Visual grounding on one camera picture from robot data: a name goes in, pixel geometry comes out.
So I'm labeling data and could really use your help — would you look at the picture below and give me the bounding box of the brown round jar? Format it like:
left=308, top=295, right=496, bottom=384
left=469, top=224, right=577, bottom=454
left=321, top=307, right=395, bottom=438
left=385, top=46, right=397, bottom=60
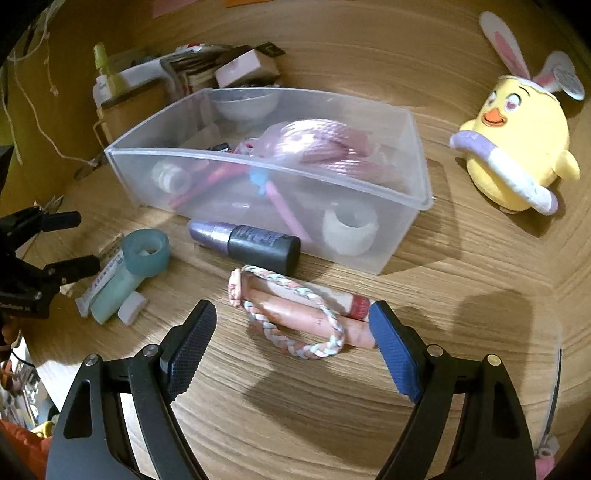
left=99, top=83, right=169, bottom=144

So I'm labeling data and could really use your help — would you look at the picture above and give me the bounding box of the white bowl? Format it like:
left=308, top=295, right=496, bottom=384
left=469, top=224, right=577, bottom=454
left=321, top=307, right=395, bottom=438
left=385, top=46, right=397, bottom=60
left=211, top=89, right=279, bottom=123

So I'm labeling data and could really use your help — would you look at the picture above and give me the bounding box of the white charging cable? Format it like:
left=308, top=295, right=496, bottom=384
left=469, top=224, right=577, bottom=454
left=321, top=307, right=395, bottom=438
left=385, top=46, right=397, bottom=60
left=0, top=9, right=100, bottom=168

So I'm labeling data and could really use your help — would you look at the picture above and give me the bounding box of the stack of books and papers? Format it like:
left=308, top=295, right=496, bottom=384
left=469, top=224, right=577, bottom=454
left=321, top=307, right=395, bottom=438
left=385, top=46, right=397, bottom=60
left=166, top=42, right=284, bottom=100

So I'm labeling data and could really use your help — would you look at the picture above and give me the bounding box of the teal tape roll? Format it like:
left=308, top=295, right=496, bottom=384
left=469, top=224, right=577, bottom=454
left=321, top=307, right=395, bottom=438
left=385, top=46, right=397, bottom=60
left=122, top=229, right=171, bottom=278

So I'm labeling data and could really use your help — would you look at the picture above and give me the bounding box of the pink small box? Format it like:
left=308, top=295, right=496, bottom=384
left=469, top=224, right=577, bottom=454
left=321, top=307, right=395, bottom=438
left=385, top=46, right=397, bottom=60
left=215, top=49, right=265, bottom=88

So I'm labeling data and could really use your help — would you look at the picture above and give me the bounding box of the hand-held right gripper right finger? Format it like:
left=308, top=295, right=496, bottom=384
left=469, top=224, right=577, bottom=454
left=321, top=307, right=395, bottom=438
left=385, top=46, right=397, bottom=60
left=368, top=300, right=539, bottom=480

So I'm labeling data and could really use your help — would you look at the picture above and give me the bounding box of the purple spray bottle dark cap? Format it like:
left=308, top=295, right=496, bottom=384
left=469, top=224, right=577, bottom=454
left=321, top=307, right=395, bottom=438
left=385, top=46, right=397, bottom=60
left=187, top=220, right=302, bottom=276

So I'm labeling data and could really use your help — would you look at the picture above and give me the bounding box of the clear plastic storage bin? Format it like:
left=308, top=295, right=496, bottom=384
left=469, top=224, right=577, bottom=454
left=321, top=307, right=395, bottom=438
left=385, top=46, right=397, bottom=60
left=104, top=87, right=435, bottom=276

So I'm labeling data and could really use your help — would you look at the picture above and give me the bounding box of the yellow chick plush toy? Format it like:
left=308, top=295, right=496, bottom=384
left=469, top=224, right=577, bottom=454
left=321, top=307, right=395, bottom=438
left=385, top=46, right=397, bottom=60
left=450, top=11, right=586, bottom=217

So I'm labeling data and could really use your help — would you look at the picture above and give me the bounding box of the teal tube white cap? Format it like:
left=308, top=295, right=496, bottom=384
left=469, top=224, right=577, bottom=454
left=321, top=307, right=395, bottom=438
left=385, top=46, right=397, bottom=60
left=90, top=265, right=148, bottom=326

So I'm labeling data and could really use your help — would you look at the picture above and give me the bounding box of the orange cloth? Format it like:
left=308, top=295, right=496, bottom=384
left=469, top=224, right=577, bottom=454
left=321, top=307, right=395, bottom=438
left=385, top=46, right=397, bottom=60
left=0, top=418, right=52, bottom=480

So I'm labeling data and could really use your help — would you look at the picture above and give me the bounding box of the white desk organizer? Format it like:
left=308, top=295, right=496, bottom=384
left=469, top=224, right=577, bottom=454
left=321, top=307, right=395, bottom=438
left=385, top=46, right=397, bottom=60
left=113, top=58, right=178, bottom=97

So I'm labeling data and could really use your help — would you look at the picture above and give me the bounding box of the pink rope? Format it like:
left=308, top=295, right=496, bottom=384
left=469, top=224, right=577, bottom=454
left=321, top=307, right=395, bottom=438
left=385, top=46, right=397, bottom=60
left=256, top=117, right=407, bottom=190

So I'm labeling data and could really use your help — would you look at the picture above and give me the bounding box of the white labelled bottle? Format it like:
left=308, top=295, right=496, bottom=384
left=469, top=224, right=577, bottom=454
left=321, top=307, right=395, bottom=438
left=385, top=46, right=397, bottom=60
left=92, top=76, right=114, bottom=110

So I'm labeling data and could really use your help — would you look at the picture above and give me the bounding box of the pastel braided bracelet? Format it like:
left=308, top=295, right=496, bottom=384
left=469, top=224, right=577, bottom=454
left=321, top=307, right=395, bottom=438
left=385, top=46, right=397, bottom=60
left=229, top=265, right=346, bottom=361

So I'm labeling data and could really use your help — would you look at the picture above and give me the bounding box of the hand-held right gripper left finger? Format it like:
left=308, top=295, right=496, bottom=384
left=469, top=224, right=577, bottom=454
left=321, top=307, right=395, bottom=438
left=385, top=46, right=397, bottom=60
left=45, top=299, right=218, bottom=480

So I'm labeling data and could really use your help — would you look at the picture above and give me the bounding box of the yellow green spray bottle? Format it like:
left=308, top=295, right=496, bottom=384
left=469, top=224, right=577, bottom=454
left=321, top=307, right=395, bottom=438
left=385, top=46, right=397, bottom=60
left=93, top=43, right=125, bottom=93

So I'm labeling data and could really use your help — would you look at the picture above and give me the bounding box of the white bandage roll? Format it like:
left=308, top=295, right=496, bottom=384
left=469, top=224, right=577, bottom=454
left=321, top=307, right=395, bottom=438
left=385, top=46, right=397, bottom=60
left=322, top=203, right=378, bottom=256

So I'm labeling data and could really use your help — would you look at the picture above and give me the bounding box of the white flat ointment tube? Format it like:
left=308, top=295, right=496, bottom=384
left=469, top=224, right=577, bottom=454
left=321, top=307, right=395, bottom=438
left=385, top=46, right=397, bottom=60
left=75, top=237, right=126, bottom=318

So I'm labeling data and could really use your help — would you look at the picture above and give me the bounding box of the pink stick tube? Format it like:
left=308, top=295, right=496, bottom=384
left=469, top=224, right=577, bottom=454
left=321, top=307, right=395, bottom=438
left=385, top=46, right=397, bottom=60
left=249, top=295, right=378, bottom=350

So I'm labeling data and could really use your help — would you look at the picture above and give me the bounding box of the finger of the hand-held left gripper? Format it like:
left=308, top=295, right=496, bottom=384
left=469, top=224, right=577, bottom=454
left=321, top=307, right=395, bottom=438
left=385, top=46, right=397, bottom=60
left=28, top=210, right=83, bottom=232
left=41, top=255, right=102, bottom=289

